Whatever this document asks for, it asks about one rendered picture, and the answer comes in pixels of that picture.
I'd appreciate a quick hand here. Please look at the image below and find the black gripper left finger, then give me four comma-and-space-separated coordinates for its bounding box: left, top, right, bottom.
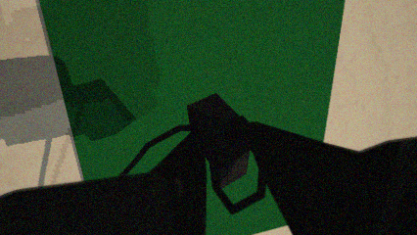
0, 131, 207, 235

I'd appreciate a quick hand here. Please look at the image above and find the green circuit board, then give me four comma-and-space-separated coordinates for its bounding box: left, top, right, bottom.
39, 0, 346, 235

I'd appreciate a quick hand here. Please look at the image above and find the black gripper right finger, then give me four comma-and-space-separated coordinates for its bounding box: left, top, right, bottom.
251, 121, 417, 235

